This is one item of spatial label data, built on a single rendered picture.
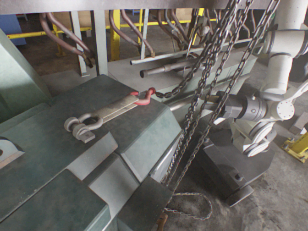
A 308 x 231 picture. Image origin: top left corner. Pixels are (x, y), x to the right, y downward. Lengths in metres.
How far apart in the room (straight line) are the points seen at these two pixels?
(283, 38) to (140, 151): 0.63
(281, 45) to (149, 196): 0.67
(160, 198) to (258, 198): 1.23
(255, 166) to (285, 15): 1.04
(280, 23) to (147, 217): 0.78
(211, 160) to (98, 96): 0.99
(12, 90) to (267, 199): 1.75
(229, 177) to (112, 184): 1.00
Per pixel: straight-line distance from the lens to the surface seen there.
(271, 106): 0.70
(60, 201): 0.34
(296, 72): 1.06
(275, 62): 0.78
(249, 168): 1.47
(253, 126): 1.06
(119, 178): 0.40
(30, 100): 0.87
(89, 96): 0.57
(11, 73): 0.81
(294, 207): 1.78
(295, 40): 0.78
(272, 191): 1.72
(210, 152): 1.36
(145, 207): 0.43
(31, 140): 0.43
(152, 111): 0.52
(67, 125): 0.39
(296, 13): 0.83
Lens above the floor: 1.17
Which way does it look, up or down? 45 degrees down
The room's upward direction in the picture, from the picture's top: 8 degrees clockwise
